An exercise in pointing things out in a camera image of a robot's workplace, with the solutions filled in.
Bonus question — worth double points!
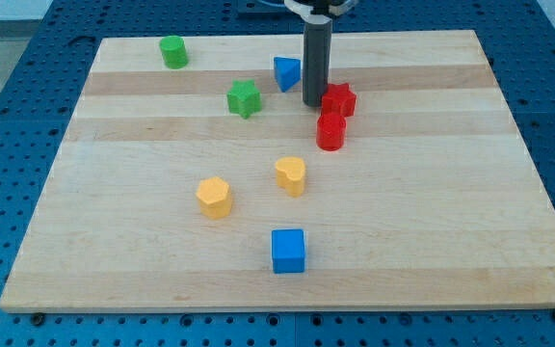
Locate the blue cube block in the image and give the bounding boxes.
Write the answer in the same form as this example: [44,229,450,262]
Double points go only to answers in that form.
[271,228,306,274]

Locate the green cylinder block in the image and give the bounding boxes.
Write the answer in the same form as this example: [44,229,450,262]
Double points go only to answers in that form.
[159,36,189,69]

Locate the red star block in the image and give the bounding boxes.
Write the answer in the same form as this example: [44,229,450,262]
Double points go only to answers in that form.
[321,83,357,118]

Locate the red cylinder block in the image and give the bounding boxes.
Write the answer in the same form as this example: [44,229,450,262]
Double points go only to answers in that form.
[316,112,347,151]

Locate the yellow heart block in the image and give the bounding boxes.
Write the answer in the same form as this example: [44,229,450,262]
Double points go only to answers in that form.
[275,156,306,198]

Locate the yellow hexagon block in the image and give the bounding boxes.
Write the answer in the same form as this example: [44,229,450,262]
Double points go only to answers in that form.
[196,176,233,220]

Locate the green star block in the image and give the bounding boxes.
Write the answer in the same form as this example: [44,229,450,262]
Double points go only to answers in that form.
[226,80,262,120]

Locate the blue triangle block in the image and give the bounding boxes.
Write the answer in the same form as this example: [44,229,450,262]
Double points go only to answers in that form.
[274,57,301,93]

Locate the wooden board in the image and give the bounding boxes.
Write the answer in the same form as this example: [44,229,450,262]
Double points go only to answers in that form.
[0,31,555,313]

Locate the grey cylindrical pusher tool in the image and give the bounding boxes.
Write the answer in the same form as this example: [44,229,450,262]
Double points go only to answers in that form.
[302,17,332,107]

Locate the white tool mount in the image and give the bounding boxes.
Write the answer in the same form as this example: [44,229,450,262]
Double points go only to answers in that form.
[283,0,357,24]

